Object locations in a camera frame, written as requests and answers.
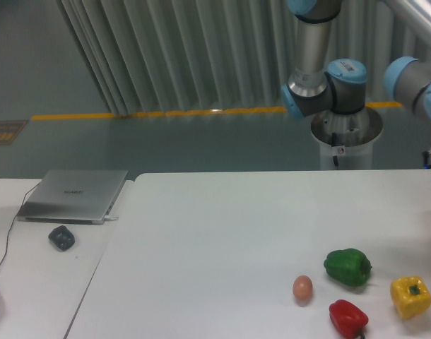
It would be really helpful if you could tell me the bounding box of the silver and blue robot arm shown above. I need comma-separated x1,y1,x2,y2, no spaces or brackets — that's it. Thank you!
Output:
281,1,431,170

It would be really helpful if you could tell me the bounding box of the yellow bell pepper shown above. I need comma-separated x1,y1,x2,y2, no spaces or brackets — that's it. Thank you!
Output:
390,275,431,319

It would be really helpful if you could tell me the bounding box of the green bell pepper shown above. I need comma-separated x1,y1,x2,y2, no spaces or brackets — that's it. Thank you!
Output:
323,248,372,287

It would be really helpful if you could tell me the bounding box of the red bell pepper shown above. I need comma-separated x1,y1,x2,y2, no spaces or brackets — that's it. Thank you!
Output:
329,299,369,338

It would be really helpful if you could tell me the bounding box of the brown egg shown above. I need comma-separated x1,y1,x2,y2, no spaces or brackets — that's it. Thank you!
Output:
293,275,313,302

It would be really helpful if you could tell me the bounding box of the pale pleated curtain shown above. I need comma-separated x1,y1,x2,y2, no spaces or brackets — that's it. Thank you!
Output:
57,1,431,117

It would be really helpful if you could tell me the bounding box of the silver laptop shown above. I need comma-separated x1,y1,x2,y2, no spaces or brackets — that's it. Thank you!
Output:
17,169,128,225

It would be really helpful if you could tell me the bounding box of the small black box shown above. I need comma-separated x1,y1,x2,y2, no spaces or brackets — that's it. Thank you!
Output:
48,225,76,251

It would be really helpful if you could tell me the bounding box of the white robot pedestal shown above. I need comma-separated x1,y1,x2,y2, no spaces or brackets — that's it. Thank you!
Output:
310,107,384,170

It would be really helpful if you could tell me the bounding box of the thin black cable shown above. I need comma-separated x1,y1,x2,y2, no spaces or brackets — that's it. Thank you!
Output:
0,175,43,287

